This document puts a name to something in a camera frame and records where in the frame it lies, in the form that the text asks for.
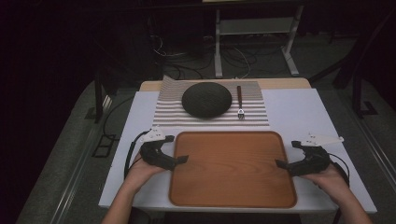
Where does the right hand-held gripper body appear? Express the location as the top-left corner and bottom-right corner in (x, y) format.
(292, 133), (345, 177)

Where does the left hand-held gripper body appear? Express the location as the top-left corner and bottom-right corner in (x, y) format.
(139, 125), (173, 171)

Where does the wooden tray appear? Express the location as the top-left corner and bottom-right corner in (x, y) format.
(168, 131), (298, 209)

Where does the person's left hand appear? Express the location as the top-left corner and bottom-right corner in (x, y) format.
(124, 156), (168, 193)

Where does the person's right hand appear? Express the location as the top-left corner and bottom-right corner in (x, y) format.
(301, 162), (351, 205)

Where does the striped placemat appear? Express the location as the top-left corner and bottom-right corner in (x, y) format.
(151, 75), (271, 128)

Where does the dark round plate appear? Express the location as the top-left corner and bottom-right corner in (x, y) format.
(181, 81), (233, 119)

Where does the dark metal stand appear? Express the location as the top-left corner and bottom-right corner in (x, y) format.
(92, 69), (114, 124)

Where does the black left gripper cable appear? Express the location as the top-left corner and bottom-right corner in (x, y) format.
(123, 130), (151, 180)

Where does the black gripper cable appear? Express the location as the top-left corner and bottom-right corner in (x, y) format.
(123, 130), (151, 180)
(327, 151), (351, 189)

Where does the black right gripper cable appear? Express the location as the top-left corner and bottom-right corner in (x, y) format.
(327, 151), (351, 189)

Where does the black floor cable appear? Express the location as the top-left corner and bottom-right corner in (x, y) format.
(102, 95), (135, 141)

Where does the fork with brown handle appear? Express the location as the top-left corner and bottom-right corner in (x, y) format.
(236, 85), (246, 120)

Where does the tangle of floor cables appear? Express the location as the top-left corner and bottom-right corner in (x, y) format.
(148, 33), (252, 80)

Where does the dark chair frame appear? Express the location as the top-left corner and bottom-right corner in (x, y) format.
(331, 8), (396, 119)

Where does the white metal desk frame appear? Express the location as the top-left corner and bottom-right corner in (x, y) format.
(214, 4), (305, 78)

